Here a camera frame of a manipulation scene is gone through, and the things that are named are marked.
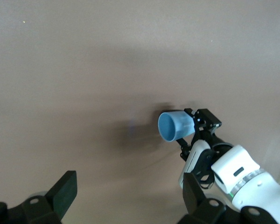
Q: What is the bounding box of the light blue cup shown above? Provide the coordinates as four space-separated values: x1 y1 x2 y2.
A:
157 110 196 143

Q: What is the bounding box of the brown table mat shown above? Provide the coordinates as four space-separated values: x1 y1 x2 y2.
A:
0 0 280 224

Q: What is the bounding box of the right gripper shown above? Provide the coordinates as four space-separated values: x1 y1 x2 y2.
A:
176 107 212 189

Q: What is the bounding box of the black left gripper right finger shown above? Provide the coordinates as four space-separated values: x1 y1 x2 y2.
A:
177 172 280 224

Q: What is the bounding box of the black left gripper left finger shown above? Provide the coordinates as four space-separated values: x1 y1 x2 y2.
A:
0 170 77 224

